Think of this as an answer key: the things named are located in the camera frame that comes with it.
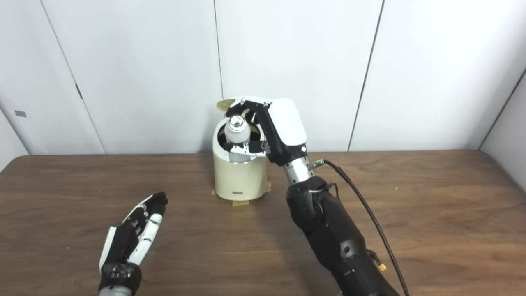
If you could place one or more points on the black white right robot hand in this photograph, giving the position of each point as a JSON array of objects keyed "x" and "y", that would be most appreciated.
[{"x": 283, "y": 127}]

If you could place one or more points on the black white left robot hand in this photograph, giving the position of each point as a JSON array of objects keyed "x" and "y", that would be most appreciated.
[{"x": 127, "y": 242}]

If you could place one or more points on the small white plastic bottle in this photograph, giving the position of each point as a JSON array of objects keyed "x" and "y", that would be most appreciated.
[{"x": 237, "y": 131}]

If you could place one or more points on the cream round bin lid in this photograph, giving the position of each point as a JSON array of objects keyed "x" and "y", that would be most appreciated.
[{"x": 224, "y": 105}]

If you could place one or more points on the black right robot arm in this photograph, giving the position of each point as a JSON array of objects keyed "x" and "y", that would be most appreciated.
[{"x": 333, "y": 230}]

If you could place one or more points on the cream-colored bin body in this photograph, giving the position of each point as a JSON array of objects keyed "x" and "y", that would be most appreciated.
[{"x": 240, "y": 176}]

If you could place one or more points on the black wall panel hinge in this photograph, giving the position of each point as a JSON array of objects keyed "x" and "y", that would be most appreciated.
[{"x": 79, "y": 91}]

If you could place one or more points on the small grey wall label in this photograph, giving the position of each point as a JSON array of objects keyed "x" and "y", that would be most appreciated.
[{"x": 20, "y": 113}]

